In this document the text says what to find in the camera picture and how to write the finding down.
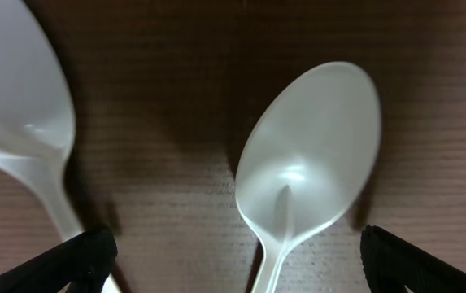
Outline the white plastic spoon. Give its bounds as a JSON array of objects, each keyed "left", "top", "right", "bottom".
[
  {"left": 234, "top": 61, "right": 382, "bottom": 292},
  {"left": 0, "top": 0, "right": 119, "bottom": 292}
]

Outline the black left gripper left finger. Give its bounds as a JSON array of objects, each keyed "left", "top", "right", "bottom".
[{"left": 0, "top": 225, "right": 118, "bottom": 293}]

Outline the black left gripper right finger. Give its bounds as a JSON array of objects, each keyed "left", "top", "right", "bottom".
[{"left": 360, "top": 225, "right": 466, "bottom": 293}]

